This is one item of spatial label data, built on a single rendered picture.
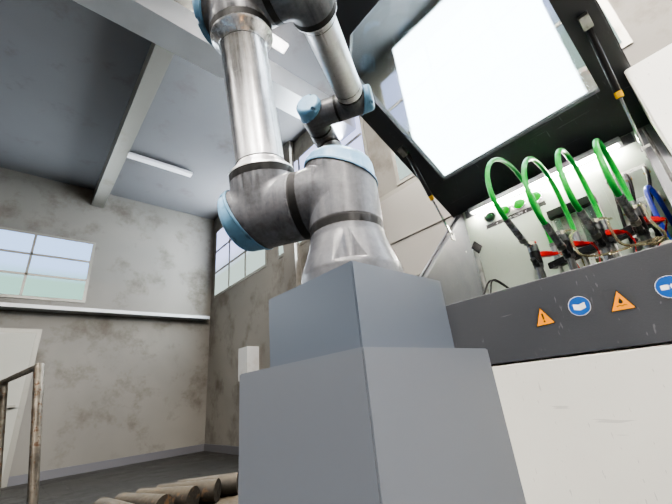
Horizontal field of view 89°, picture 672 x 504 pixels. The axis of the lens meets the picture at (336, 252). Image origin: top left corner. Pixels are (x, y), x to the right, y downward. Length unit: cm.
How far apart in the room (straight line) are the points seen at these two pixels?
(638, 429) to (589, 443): 8
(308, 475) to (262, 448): 9
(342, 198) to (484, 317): 53
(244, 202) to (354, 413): 37
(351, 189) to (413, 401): 30
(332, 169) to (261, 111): 19
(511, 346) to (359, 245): 52
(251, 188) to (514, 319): 63
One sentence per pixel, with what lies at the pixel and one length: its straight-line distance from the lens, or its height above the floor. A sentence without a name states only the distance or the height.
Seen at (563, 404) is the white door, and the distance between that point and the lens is 86.
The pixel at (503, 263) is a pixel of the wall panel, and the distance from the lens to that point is 150.
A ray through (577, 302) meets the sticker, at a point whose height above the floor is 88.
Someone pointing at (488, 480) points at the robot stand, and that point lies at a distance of 46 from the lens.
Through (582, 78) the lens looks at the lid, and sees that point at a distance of 143.
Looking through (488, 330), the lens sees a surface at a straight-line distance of 90.
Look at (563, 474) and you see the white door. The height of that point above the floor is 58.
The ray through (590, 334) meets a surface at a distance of 83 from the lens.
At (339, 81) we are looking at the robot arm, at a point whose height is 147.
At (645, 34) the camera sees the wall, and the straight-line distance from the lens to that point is 369.
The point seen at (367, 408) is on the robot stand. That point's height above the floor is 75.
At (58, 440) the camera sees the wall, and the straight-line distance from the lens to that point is 737.
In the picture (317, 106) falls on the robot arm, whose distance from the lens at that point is 106.
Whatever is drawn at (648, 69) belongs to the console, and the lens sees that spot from 137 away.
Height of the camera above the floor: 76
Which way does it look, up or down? 22 degrees up
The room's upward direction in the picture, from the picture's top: 6 degrees counter-clockwise
